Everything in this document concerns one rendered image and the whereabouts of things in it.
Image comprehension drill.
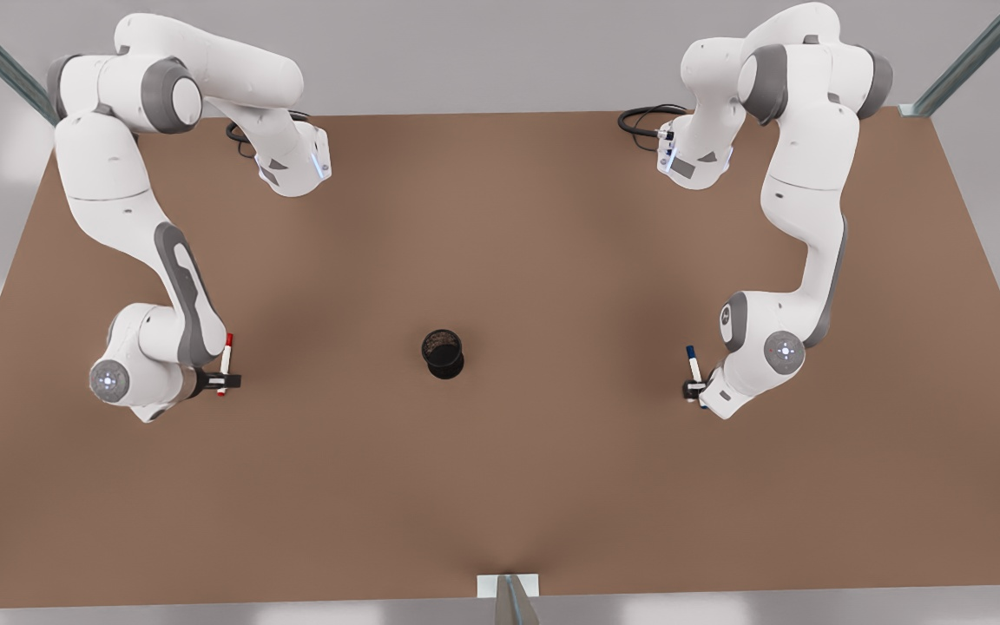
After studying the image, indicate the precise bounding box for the blue capped white marker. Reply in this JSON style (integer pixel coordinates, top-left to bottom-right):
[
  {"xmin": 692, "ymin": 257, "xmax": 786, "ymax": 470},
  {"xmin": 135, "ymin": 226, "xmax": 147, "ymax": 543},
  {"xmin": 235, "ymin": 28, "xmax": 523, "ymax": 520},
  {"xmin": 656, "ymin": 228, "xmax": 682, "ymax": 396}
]
[{"xmin": 685, "ymin": 345, "xmax": 709, "ymax": 409}]

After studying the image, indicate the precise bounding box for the black mesh pen holder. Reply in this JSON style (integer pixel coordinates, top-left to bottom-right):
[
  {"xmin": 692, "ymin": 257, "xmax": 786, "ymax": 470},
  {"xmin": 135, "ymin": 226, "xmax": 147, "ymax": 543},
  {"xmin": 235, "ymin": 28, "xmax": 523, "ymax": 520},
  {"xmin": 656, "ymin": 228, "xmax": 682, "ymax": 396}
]
[{"xmin": 421, "ymin": 329, "xmax": 466, "ymax": 380}]

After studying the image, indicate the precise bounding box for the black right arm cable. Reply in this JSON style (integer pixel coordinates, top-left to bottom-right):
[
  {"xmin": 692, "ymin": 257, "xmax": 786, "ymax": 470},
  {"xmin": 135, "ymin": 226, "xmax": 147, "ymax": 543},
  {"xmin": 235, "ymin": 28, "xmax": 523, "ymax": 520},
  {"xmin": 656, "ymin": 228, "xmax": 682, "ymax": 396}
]
[{"xmin": 226, "ymin": 109, "xmax": 312, "ymax": 160}]

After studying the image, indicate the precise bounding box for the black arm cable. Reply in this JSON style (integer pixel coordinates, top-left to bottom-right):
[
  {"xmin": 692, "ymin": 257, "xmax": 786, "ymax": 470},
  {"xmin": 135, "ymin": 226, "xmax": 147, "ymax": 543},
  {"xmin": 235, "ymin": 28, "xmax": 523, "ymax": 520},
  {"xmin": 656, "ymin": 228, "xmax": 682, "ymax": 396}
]
[
  {"xmin": 618, "ymin": 104, "xmax": 690, "ymax": 139},
  {"xmin": 226, "ymin": 109, "xmax": 312, "ymax": 160}
]

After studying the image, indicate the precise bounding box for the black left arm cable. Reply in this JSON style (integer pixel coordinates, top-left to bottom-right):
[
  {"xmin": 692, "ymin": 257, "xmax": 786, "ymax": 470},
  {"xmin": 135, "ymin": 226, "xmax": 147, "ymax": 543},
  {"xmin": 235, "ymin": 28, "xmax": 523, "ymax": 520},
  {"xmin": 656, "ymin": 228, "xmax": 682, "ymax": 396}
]
[{"xmin": 618, "ymin": 104, "xmax": 690, "ymax": 139}]

